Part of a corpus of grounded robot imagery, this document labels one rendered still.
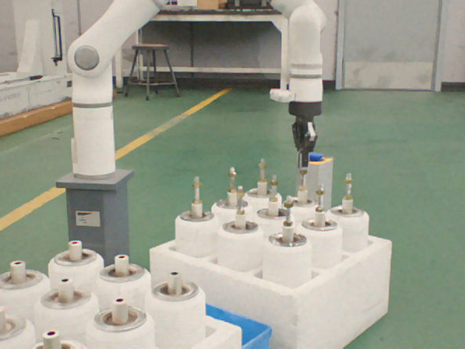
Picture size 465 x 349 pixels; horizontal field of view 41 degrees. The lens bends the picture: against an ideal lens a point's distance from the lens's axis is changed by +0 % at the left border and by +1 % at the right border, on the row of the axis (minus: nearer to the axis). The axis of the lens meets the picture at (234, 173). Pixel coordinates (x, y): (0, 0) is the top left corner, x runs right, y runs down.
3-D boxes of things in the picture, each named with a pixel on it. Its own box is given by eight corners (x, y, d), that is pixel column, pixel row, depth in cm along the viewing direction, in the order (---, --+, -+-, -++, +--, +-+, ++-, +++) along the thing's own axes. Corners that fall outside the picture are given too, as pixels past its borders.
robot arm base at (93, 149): (70, 178, 148) (65, 107, 144) (86, 170, 157) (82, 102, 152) (107, 181, 146) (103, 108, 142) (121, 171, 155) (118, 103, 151)
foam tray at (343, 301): (151, 323, 140) (149, 248, 136) (255, 271, 170) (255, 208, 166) (295, 386, 117) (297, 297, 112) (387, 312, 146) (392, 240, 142)
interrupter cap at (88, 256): (44, 262, 111) (44, 258, 111) (78, 249, 117) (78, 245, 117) (73, 271, 107) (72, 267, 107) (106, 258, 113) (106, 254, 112)
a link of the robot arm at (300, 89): (268, 98, 143) (269, 71, 142) (315, 96, 145) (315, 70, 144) (278, 103, 135) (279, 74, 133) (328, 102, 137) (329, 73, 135)
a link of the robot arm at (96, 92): (71, 36, 148) (75, 107, 152) (65, 37, 139) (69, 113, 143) (110, 36, 149) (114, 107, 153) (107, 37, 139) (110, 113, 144)
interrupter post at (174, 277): (163, 293, 98) (163, 273, 97) (174, 288, 100) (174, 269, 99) (175, 297, 97) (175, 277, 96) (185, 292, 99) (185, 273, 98)
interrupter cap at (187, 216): (187, 211, 140) (187, 208, 140) (218, 214, 138) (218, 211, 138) (174, 221, 133) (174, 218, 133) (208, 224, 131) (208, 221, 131)
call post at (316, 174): (292, 272, 169) (295, 161, 162) (306, 264, 175) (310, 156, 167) (315, 279, 165) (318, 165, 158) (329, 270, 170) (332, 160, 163)
